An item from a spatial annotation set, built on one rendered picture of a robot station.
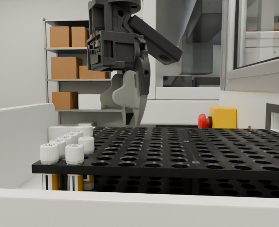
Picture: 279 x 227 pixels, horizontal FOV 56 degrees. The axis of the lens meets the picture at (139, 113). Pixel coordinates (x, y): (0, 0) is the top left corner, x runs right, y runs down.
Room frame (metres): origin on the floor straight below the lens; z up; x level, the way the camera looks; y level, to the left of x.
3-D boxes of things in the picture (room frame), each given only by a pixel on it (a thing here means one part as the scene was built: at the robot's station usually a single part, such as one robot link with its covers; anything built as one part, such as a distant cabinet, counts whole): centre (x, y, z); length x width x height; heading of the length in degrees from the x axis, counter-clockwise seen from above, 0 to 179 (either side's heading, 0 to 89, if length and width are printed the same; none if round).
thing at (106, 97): (0.48, 0.04, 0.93); 0.06 x 0.03 x 0.09; 119
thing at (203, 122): (0.57, -0.14, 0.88); 0.04 x 0.03 x 0.04; 175
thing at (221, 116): (0.57, -0.18, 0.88); 0.07 x 0.05 x 0.07; 175
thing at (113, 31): (0.46, 0.04, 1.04); 0.09 x 0.08 x 0.12; 119
